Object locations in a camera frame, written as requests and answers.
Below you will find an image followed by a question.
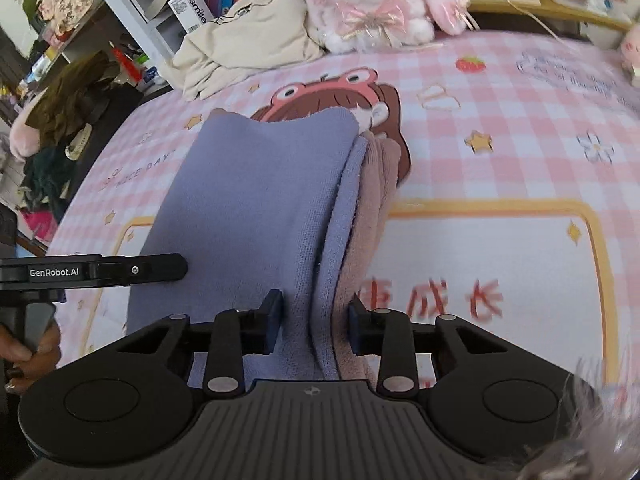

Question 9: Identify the white charging cable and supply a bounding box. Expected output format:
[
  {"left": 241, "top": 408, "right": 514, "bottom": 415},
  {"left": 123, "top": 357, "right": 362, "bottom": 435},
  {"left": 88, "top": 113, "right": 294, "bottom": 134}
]
[{"left": 502, "top": 0, "right": 566, "bottom": 42}]

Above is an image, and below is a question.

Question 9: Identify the purple and pink knit sweater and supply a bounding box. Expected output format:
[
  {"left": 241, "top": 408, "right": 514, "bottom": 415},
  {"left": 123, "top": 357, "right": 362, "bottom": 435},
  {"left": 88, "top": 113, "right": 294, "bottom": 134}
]
[{"left": 126, "top": 107, "right": 404, "bottom": 380}]

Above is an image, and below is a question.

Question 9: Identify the white lotion bottle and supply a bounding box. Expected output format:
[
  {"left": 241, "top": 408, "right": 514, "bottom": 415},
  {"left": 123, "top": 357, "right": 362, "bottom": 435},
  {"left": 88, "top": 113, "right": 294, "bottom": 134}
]
[{"left": 136, "top": 54, "right": 158, "bottom": 84}]

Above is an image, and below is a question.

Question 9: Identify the small pink plush pig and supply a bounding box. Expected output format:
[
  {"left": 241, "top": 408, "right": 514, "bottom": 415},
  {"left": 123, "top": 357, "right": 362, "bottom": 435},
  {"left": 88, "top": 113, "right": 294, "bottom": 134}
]
[{"left": 620, "top": 23, "right": 640, "bottom": 88}]

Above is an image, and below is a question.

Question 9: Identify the white bookshelf frame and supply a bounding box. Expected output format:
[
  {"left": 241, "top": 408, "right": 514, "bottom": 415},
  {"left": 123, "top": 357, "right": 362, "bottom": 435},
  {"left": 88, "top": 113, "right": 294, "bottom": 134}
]
[{"left": 74, "top": 0, "right": 187, "bottom": 91}]

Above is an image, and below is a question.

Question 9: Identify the cream canvas tote bag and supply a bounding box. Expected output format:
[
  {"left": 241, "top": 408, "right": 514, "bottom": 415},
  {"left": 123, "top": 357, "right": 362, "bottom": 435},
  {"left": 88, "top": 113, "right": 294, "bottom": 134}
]
[{"left": 160, "top": 0, "right": 323, "bottom": 101}]

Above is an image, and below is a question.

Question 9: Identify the olive green garment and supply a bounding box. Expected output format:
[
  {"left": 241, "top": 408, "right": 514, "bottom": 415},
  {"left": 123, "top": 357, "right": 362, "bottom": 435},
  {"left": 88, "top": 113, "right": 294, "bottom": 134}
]
[{"left": 26, "top": 51, "right": 120, "bottom": 148}]

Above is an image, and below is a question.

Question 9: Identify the dark green garment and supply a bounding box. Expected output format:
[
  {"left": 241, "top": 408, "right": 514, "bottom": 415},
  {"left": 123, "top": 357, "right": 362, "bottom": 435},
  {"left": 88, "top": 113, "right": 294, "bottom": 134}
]
[{"left": 20, "top": 146, "right": 75, "bottom": 223}]

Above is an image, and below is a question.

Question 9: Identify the person's left hand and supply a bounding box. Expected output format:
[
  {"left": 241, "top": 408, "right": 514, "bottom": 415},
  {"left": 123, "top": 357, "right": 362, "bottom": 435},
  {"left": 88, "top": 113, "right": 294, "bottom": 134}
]
[{"left": 1, "top": 321, "right": 62, "bottom": 394}]

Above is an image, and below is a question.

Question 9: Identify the white pink plush bunny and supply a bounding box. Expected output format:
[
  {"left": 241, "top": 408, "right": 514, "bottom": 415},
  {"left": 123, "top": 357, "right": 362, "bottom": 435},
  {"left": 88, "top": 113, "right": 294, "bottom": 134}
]
[{"left": 305, "top": 0, "right": 477, "bottom": 54}]

